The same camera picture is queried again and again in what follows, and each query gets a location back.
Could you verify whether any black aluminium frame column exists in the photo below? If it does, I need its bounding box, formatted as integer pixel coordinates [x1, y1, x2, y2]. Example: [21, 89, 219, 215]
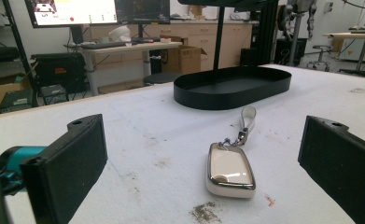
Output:
[256, 0, 280, 66]

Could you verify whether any grey metal swivel stool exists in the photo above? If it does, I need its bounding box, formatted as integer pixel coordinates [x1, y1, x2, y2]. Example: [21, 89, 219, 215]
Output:
[306, 45, 333, 73]

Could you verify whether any black round stool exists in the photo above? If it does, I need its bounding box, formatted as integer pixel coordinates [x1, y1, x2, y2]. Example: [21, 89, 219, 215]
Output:
[143, 72, 183, 87]

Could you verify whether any black equipment case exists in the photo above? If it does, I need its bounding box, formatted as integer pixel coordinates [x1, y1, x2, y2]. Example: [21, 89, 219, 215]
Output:
[30, 51, 88, 94]

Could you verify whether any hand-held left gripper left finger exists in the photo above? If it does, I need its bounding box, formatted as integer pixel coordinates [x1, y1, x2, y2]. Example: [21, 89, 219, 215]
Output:
[20, 113, 108, 224]

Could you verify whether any black metal shelf frame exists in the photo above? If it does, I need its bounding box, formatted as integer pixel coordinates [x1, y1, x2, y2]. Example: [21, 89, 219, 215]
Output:
[0, 0, 38, 106]

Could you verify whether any black metal stand pole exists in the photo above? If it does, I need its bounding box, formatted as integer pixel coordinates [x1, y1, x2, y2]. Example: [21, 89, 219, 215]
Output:
[213, 6, 226, 71]

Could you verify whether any light wooden side table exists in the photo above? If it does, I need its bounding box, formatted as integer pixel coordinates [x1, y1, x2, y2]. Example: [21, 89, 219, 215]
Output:
[322, 31, 365, 78]

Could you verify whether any open cardboard box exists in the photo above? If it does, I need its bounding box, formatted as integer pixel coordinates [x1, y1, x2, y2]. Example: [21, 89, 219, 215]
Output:
[163, 45, 208, 75]

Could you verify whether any cardboard box with black devices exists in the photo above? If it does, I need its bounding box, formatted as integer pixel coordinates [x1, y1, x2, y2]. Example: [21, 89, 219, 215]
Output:
[0, 73, 35, 118]

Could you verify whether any white crumpled bag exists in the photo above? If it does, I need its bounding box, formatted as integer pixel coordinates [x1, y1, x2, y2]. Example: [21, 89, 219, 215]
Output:
[108, 25, 133, 44]

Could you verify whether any black keyboard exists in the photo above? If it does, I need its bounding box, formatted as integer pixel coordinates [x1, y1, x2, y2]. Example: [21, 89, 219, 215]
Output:
[80, 41, 134, 50]

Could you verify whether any computer monitor with bright screen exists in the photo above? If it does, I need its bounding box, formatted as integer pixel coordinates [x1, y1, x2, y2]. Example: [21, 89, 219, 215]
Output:
[24, 0, 119, 29]

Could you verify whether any black oval metal tray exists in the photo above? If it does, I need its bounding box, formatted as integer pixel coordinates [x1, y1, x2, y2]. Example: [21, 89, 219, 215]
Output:
[173, 65, 292, 111]

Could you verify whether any computer monitor with dark screen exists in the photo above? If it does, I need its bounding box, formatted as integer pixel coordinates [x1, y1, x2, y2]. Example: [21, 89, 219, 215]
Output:
[114, 0, 172, 25]

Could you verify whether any white car key fob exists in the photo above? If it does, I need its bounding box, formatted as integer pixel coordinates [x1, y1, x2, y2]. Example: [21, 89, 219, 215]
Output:
[205, 105, 258, 199]

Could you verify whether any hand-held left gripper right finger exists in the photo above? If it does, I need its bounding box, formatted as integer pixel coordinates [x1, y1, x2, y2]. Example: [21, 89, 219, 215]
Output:
[297, 115, 365, 224]

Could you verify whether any wooden desk with metal legs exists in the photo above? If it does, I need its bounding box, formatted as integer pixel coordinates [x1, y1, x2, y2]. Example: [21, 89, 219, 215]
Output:
[77, 41, 184, 97]

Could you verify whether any wooden cabinet with drawers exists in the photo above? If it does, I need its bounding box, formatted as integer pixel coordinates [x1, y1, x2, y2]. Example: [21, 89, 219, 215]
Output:
[90, 21, 254, 72]

